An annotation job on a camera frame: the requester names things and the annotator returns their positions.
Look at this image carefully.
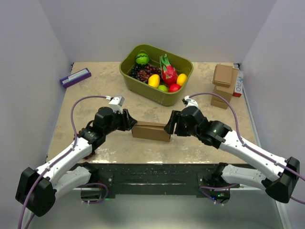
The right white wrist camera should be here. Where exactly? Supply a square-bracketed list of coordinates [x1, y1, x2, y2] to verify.
[182, 95, 198, 108]

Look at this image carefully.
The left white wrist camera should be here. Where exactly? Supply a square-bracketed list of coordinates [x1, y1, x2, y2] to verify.
[109, 96, 125, 114]

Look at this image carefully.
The green lime toy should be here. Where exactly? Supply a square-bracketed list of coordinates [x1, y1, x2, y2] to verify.
[158, 84, 168, 92]

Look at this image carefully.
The white red printed box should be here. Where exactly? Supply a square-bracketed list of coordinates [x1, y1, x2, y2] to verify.
[233, 70, 244, 97]

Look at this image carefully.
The green watermelon toy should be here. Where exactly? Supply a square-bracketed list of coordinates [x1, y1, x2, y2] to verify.
[135, 52, 150, 65]

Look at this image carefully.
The stack of folded cardboard boxes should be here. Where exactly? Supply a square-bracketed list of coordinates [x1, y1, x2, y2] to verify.
[213, 68, 239, 102]

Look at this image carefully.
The yellow mango toy left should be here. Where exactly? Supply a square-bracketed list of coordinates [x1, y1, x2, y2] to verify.
[148, 74, 160, 88]

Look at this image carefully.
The brown cardboard paper box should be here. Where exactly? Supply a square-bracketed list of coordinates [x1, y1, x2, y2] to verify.
[132, 121, 171, 142]

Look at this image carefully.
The pink dragon fruit toy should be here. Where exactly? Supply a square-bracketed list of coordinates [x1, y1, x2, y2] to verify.
[160, 54, 178, 86]

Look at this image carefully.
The dark purple grape bunch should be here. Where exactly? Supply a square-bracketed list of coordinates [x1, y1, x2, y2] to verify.
[129, 64, 142, 79]

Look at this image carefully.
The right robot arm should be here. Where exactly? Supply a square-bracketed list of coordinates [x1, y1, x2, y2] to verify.
[164, 106, 300, 203]

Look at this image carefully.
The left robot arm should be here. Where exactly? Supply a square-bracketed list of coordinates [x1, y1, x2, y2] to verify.
[15, 107, 137, 217]

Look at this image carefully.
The aluminium frame rail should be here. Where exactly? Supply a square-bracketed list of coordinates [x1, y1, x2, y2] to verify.
[18, 143, 293, 229]

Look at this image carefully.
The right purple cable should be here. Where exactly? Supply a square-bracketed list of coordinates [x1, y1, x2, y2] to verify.
[188, 92, 305, 206]

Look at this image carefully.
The yellow mango toy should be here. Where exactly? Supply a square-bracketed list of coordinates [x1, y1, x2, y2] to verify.
[176, 73, 187, 86]
[148, 74, 160, 88]

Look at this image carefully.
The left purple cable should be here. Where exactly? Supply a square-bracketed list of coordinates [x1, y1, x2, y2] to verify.
[18, 95, 112, 229]

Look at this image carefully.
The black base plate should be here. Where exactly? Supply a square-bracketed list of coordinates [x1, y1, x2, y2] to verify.
[73, 162, 230, 203]

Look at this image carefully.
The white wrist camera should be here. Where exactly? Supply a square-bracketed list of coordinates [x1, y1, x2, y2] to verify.
[182, 95, 198, 108]
[109, 96, 125, 114]

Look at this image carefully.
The olive green plastic bin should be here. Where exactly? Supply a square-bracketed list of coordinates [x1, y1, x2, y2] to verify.
[119, 44, 193, 106]

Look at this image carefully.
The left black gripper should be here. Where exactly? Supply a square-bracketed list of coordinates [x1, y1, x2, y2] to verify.
[104, 108, 137, 135]

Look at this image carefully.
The red apple toy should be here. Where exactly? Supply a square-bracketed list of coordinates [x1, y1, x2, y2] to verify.
[168, 83, 181, 93]

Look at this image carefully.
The red grape bunch in bin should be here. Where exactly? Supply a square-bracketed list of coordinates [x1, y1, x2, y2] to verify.
[136, 64, 161, 83]

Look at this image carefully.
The top folded cardboard box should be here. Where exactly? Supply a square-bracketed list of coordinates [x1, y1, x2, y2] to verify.
[212, 64, 233, 88]

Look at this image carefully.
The purple flat box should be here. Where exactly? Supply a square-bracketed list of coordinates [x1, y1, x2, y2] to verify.
[60, 68, 92, 89]

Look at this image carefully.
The red grape bunch on table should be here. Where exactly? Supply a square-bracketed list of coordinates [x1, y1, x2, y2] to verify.
[74, 126, 98, 160]

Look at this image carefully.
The purple cable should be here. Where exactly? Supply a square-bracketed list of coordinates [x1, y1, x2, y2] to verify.
[18, 95, 112, 229]
[188, 92, 305, 206]

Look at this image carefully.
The yellow mango toy right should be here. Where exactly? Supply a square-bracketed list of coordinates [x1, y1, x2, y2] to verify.
[176, 73, 187, 86]

